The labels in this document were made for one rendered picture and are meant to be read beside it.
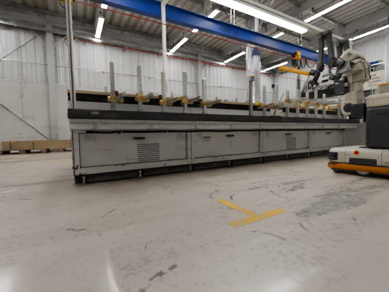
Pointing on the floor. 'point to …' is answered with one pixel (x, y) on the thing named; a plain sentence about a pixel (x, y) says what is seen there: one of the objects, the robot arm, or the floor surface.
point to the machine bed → (187, 142)
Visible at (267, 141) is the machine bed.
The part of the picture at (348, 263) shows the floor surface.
